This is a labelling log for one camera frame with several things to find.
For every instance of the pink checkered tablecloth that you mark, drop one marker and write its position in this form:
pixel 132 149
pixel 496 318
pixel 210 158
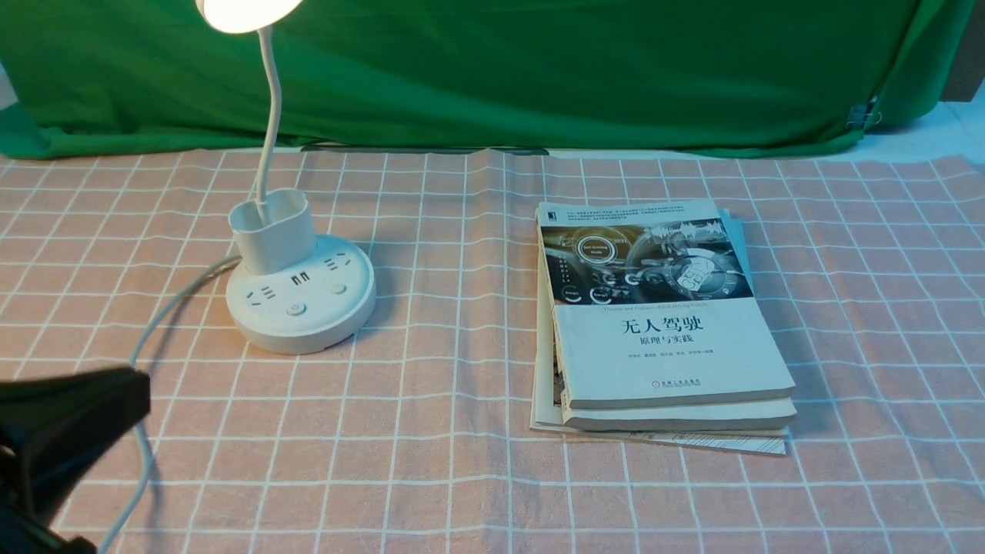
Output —
pixel 414 436

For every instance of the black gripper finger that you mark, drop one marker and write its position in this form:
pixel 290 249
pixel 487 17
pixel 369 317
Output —
pixel 53 431

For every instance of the green backdrop cloth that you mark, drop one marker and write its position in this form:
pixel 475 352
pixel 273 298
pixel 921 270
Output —
pixel 734 79

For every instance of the white top book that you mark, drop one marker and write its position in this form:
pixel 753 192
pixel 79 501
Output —
pixel 654 338

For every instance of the thin bottom booklet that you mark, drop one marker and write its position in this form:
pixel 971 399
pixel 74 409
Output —
pixel 545 416

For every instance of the white desk lamp with sockets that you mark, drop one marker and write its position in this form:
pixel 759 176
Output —
pixel 294 292

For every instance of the metal binder clip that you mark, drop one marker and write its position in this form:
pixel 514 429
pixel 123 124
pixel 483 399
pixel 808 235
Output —
pixel 863 117

